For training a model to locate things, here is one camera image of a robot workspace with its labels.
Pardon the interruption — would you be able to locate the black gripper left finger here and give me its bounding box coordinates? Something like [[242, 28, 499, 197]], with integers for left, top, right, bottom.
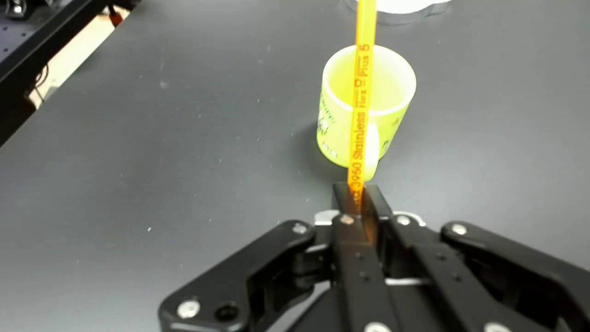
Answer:
[[158, 181, 403, 332]]

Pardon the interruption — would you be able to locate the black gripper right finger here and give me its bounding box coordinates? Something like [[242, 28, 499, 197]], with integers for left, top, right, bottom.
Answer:
[[362, 182, 590, 332]]

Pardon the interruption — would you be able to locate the thin orange marker pen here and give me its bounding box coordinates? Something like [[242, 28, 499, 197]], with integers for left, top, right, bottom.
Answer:
[[346, 0, 381, 208]]

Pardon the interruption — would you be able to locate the yellow-green printed mug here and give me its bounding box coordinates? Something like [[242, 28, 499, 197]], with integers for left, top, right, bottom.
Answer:
[[316, 42, 419, 181]]

